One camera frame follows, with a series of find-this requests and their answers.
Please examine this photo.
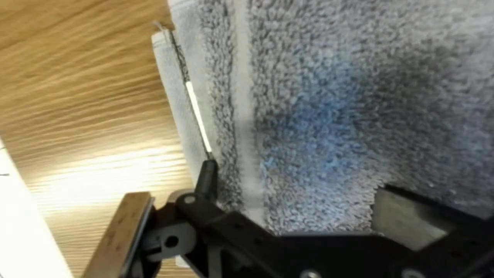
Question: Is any white plastic rod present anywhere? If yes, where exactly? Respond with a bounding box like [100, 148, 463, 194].
[166, 27, 219, 202]

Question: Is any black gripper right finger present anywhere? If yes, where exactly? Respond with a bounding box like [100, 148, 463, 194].
[372, 183, 494, 278]

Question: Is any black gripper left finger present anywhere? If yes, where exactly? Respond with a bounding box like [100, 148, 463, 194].
[80, 191, 207, 278]

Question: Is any grey towel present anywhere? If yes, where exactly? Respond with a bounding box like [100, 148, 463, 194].
[151, 0, 494, 237]

